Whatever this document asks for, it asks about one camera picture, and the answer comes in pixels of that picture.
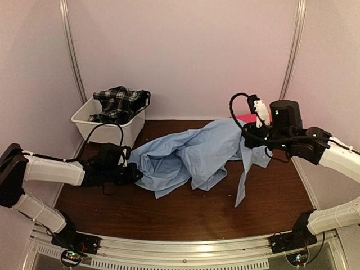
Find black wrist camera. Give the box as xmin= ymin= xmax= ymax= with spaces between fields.
xmin=270 ymin=100 xmax=303 ymax=129
xmin=97 ymin=143 xmax=131 ymax=168

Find aluminium frame post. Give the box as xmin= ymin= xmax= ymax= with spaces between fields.
xmin=278 ymin=0 xmax=307 ymax=100
xmin=58 ymin=0 xmax=87 ymax=104

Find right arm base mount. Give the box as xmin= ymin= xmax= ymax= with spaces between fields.
xmin=268 ymin=224 xmax=317 ymax=268

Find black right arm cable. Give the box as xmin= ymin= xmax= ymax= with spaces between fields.
xmin=229 ymin=92 xmax=282 ymax=141

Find white plastic laundry bin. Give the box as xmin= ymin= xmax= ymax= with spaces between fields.
xmin=71 ymin=97 xmax=145 ymax=147

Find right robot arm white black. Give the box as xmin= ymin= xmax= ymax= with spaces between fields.
xmin=241 ymin=123 xmax=359 ymax=249

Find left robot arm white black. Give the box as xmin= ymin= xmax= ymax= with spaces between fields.
xmin=1 ymin=143 xmax=143 ymax=250

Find front aluminium rail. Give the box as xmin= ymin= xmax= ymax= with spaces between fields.
xmin=22 ymin=222 xmax=347 ymax=270

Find pink trousers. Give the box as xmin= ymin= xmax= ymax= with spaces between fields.
xmin=236 ymin=114 xmax=257 ymax=123

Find right aluminium frame post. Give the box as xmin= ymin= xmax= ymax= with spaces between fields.
xmin=278 ymin=0 xmax=307 ymax=100

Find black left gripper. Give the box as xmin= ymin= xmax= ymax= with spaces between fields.
xmin=103 ymin=162 xmax=142 ymax=186

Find left aluminium frame post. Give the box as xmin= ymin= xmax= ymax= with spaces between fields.
xmin=58 ymin=0 xmax=87 ymax=104

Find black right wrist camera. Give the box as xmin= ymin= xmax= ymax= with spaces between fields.
xmin=270 ymin=100 xmax=303 ymax=129

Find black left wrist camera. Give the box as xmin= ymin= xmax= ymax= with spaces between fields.
xmin=97 ymin=143 xmax=131 ymax=168

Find light blue shirt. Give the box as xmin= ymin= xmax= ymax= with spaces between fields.
xmin=129 ymin=119 xmax=271 ymax=206

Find black white plaid garment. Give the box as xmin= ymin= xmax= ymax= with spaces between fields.
xmin=89 ymin=86 xmax=151 ymax=125

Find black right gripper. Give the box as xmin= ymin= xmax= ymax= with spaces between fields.
xmin=238 ymin=122 xmax=293 ymax=154

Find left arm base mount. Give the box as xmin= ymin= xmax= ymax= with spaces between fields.
xmin=46 ymin=227 xmax=100 ymax=269

